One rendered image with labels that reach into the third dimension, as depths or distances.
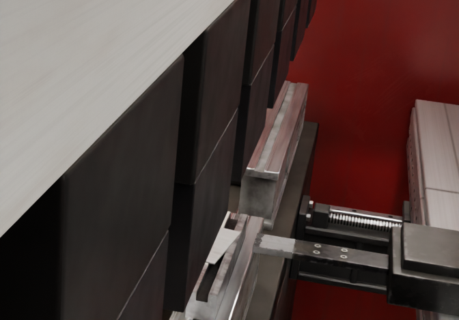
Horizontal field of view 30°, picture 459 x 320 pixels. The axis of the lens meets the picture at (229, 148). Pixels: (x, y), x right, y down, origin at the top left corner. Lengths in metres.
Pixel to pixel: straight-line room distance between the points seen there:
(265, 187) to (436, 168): 0.26
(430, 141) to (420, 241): 0.50
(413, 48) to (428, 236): 0.83
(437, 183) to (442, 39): 0.54
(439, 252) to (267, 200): 0.41
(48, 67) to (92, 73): 0.04
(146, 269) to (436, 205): 0.85
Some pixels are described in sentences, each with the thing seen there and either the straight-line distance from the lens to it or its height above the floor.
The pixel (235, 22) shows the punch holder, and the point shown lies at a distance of 0.51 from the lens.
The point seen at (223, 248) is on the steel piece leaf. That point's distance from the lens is 0.95.
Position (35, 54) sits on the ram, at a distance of 0.21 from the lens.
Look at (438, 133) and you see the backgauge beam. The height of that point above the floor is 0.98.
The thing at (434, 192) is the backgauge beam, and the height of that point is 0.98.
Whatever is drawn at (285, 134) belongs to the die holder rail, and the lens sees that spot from 1.42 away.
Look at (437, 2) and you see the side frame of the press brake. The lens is 1.74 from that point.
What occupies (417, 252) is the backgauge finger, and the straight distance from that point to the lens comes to 0.93.
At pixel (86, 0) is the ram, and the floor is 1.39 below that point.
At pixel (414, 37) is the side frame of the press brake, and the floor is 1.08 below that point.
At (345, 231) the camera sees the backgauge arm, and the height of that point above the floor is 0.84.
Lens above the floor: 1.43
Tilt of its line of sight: 20 degrees down
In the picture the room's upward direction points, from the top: 6 degrees clockwise
